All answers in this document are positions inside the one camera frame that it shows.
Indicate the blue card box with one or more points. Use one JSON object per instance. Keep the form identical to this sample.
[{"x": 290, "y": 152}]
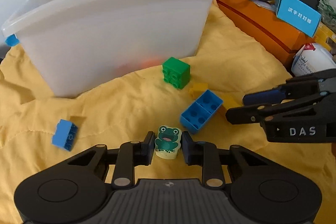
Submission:
[{"x": 299, "y": 15}]

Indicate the yellow brick on cloth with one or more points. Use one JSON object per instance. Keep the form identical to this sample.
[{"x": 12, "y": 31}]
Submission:
[{"x": 197, "y": 90}]

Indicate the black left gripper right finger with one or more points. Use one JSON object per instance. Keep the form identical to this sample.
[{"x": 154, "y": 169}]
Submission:
[{"x": 206, "y": 155}]

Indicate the yellow cloth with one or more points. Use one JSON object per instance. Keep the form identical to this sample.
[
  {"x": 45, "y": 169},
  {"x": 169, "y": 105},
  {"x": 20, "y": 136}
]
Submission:
[{"x": 124, "y": 109}]

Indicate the small yellow building brick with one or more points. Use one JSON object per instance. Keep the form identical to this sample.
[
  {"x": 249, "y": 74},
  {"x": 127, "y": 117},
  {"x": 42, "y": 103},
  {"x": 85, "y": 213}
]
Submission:
[{"x": 228, "y": 102}]

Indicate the small blue building brick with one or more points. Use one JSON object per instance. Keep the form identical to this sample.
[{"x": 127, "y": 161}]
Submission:
[{"x": 64, "y": 135}]

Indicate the orange box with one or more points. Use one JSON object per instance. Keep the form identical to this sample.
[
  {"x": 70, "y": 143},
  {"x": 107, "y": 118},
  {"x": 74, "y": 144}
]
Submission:
[{"x": 276, "y": 36}]

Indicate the white paper cup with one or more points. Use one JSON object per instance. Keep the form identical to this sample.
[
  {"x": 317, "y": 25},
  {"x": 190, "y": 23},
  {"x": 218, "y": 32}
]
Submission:
[{"x": 311, "y": 58}]

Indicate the green frog eraser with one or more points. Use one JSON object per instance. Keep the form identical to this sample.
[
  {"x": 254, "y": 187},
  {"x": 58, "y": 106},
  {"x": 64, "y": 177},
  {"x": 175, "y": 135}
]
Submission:
[{"x": 168, "y": 142}]

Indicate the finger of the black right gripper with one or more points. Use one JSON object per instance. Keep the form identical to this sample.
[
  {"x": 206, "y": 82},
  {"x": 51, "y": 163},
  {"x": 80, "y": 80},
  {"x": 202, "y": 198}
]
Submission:
[
  {"x": 294, "y": 88},
  {"x": 256, "y": 113}
]

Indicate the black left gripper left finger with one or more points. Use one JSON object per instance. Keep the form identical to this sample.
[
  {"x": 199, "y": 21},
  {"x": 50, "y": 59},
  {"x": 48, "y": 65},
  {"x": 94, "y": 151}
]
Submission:
[{"x": 130, "y": 155}]

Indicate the translucent white plastic bin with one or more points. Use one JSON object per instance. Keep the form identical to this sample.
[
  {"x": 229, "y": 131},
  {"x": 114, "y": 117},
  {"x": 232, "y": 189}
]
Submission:
[{"x": 77, "y": 45}]

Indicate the green square building brick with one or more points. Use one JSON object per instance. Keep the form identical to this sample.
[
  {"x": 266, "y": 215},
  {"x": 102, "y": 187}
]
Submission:
[{"x": 176, "y": 72}]

